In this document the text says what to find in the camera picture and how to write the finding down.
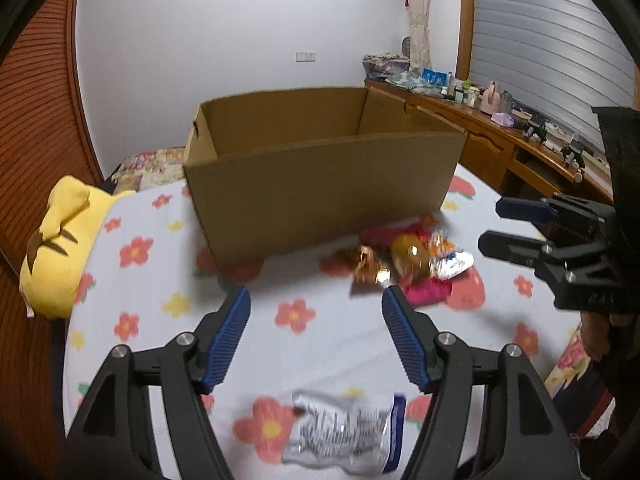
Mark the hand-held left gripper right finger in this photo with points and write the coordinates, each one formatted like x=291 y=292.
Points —
x=405 y=340

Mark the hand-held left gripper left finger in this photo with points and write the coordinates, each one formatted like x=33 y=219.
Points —
x=227 y=340

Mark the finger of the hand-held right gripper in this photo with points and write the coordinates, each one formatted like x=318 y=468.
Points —
x=510 y=247
x=520 y=208

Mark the silver snack packet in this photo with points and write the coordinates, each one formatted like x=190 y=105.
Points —
x=345 y=435

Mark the brown cardboard box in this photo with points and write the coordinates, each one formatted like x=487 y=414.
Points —
x=320 y=195

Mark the person's right hand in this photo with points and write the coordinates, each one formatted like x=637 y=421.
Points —
x=595 y=335

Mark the pink snack packet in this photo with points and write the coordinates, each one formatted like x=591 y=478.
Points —
x=427 y=291

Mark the orange and white snack packet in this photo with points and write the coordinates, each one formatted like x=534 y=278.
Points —
x=450 y=260

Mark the small black tripod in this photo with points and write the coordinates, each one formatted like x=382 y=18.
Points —
x=535 y=127
x=572 y=154

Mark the wooden desk with clutter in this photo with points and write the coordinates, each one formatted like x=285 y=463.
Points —
x=480 y=145

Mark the brown gold snack packet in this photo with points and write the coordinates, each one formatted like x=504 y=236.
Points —
x=372 y=270

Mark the orange round snack bag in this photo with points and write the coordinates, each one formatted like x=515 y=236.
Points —
x=410 y=255

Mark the flower and strawberry print blanket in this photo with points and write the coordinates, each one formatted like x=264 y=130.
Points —
x=320 y=350

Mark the purple face mask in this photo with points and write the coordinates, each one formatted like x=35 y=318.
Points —
x=503 y=119

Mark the blue carton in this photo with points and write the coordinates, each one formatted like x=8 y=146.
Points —
x=435 y=76

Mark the grey window blind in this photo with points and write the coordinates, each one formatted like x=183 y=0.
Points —
x=545 y=40

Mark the yellow plush toy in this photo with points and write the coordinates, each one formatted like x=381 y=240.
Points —
x=70 y=240

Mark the patterned bed sheet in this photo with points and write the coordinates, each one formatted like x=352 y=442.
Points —
x=150 y=170

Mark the pile of folded cloths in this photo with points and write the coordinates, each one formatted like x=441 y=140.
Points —
x=387 y=66

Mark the pale floral curtain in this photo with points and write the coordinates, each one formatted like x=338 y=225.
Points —
x=417 y=15

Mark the brown slatted wooden wardrobe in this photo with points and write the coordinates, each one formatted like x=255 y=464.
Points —
x=45 y=125

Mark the white wall switch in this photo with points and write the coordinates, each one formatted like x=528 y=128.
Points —
x=305 y=56

